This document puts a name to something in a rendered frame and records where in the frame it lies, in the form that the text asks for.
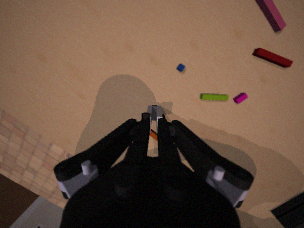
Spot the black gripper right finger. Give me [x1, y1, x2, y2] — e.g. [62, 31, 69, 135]
[156, 106, 254, 208]

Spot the grey rod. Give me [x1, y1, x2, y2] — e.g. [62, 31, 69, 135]
[152, 105, 157, 121]

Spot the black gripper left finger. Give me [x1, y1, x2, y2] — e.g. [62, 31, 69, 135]
[53, 105, 152, 199]

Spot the lime green rod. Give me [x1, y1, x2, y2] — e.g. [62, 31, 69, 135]
[200, 94, 229, 101]

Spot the dark red rod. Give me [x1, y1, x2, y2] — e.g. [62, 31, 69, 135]
[252, 48, 293, 68]

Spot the short magenta rod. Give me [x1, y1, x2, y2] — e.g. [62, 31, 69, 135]
[233, 93, 248, 104]

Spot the orange rod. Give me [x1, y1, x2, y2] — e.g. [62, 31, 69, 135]
[150, 129, 158, 141]

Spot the pink rod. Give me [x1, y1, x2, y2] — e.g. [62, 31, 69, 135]
[255, 0, 287, 32]

